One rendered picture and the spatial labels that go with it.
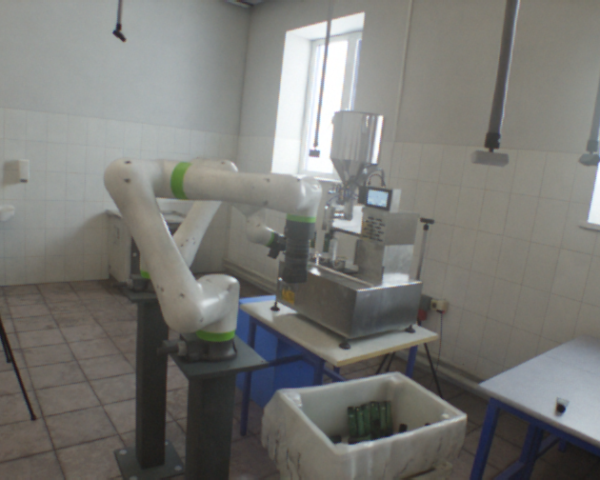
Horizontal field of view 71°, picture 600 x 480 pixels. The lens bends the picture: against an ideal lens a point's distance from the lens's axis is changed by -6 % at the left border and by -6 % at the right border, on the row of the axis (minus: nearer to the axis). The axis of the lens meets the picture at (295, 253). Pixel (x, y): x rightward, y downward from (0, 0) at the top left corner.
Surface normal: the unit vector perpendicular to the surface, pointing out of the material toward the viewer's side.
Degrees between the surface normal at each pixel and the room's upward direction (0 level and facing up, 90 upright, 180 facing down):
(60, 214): 90
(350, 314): 90
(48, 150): 90
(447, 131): 90
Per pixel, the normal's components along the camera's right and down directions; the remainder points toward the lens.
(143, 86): 0.61, 0.22
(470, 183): -0.78, 0.04
